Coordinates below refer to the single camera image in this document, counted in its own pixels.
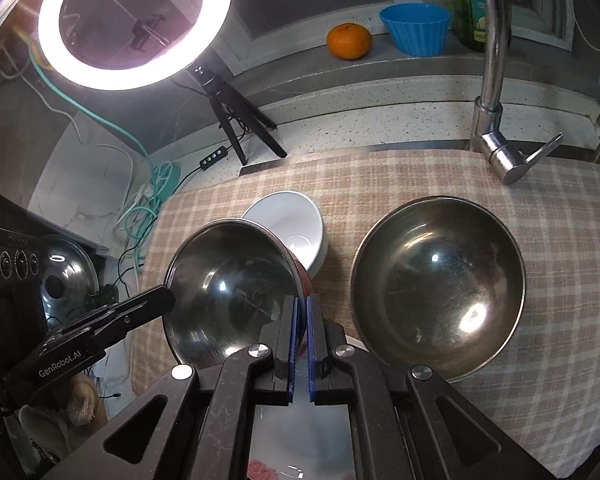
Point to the beige checked tablecloth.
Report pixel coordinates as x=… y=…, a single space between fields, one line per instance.
x=555 y=260

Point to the light blue ceramic bowl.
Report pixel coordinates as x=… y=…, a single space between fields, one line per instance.
x=290 y=215

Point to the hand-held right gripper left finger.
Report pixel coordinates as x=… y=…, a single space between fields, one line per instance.
x=293 y=340

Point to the black inline light switch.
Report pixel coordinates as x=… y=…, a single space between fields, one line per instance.
x=212 y=156

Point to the large white plate pink flowers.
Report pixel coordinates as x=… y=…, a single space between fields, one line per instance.
x=300 y=440

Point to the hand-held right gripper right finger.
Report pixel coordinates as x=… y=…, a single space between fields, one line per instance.
x=311 y=350

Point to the white cloth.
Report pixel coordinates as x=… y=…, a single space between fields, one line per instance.
x=112 y=365

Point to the small steel bowl red outside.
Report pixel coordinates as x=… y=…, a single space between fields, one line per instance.
x=220 y=300

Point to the green bottle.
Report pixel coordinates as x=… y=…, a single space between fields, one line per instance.
x=467 y=5

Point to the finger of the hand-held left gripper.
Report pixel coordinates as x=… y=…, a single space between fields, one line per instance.
x=150 y=302

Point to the steel pot lid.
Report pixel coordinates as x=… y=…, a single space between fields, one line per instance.
x=70 y=270

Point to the orange mandarin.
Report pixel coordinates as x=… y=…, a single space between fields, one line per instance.
x=349 y=41

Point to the blue fluted plastic cup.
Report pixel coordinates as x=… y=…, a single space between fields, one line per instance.
x=415 y=30

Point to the black tripod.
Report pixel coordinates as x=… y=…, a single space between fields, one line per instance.
x=220 y=100

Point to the chrome kitchen faucet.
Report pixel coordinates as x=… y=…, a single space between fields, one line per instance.
x=495 y=35

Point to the large stainless steel bowl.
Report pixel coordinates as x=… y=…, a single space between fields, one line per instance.
x=430 y=285

